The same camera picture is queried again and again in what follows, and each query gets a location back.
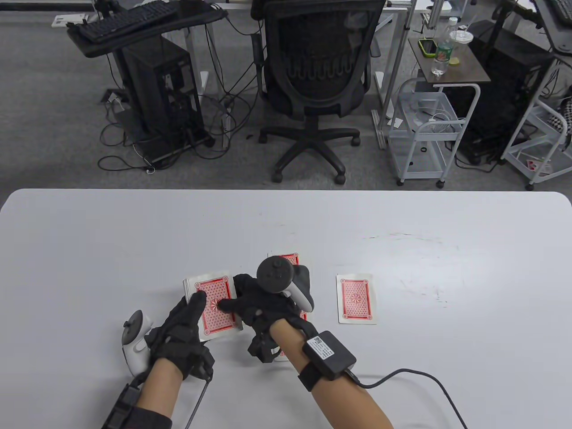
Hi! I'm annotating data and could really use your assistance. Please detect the person's left hand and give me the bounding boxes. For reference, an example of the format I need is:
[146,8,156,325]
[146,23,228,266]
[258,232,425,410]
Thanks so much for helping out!
[144,290,214,379]

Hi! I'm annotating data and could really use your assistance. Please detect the person's right hand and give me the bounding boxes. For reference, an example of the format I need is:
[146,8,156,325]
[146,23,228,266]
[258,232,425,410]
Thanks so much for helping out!
[218,265,313,345]

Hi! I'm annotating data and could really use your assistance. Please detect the deck of red playing cards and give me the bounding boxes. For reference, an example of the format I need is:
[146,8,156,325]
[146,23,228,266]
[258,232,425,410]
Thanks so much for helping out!
[182,270,244,344]

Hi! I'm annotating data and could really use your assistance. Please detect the dealt red-backed cards pile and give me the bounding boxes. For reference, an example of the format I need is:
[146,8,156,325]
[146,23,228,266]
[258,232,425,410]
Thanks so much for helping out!
[336,273,378,325]
[267,251,301,269]
[273,309,310,362]

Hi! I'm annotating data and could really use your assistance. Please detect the person's left forearm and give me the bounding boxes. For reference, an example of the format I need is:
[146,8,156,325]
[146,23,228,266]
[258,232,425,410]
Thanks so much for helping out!
[102,357,185,429]

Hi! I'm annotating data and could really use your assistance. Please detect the person's right forearm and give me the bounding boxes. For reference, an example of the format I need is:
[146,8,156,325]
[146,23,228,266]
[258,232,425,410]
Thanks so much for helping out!
[268,320,394,429]

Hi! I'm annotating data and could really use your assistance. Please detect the red and white card packet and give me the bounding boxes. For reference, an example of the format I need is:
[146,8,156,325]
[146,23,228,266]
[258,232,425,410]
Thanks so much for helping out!
[524,157,554,177]

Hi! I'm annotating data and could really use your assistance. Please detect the white and black VR controller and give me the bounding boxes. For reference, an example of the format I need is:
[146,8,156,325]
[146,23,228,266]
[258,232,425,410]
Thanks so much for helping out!
[256,256,313,313]
[122,309,152,376]

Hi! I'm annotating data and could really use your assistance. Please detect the white desk leg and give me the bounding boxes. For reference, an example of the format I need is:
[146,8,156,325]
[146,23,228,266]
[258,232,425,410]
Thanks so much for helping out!
[184,25,210,97]
[372,0,418,150]

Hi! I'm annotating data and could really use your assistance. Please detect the black mesh office chair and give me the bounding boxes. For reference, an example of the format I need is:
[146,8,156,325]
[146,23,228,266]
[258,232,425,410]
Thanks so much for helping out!
[250,0,388,185]

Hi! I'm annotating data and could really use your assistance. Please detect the black computer tower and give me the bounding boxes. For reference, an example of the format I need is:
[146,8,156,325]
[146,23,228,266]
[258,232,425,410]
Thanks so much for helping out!
[117,35,214,164]
[447,20,559,166]

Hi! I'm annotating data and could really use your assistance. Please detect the black hanging power brick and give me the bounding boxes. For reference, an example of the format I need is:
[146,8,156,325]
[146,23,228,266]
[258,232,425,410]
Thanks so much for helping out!
[250,32,265,97]

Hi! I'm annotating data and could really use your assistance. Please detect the black keyboard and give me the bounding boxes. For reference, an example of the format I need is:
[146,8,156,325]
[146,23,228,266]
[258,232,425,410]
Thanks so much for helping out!
[547,0,572,25]
[73,0,179,43]

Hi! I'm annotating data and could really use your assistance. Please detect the clear bottle green label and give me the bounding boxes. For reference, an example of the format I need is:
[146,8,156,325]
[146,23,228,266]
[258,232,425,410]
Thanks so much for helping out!
[430,17,460,76]

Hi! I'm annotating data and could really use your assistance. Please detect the clear plastic cup with lid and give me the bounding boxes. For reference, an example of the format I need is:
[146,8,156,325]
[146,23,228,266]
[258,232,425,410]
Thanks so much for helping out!
[448,27,475,54]

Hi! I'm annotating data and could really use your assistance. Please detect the black white checkered cloth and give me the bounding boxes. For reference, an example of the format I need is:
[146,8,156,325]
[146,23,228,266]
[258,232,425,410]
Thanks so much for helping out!
[547,96,572,135]

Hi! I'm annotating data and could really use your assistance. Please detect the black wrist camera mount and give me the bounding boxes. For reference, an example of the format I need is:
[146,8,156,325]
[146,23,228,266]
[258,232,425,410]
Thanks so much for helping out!
[192,349,215,381]
[247,328,282,365]

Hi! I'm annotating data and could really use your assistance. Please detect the thin black cable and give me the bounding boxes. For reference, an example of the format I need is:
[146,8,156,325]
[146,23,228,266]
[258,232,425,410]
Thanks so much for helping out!
[184,379,210,429]

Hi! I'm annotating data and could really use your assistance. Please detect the black strapped wrist sensor box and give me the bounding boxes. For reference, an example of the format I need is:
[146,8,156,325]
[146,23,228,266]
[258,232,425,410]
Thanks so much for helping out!
[102,383,143,429]
[297,331,358,393]

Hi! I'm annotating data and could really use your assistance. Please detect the thick black cable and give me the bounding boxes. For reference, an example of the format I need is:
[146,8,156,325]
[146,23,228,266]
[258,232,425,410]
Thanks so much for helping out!
[349,369,469,429]

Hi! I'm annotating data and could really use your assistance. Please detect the white rolling wire cart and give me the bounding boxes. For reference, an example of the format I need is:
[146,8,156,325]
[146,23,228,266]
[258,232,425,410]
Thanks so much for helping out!
[387,78,470,188]
[500,58,572,190]

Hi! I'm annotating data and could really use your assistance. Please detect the white charger cable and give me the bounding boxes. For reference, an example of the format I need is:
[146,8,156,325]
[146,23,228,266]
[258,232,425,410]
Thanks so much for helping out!
[413,99,463,134]

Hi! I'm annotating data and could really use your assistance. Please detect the brown side table white frame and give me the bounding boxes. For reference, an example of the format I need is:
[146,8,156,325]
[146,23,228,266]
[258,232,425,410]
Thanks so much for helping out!
[408,32,491,168]

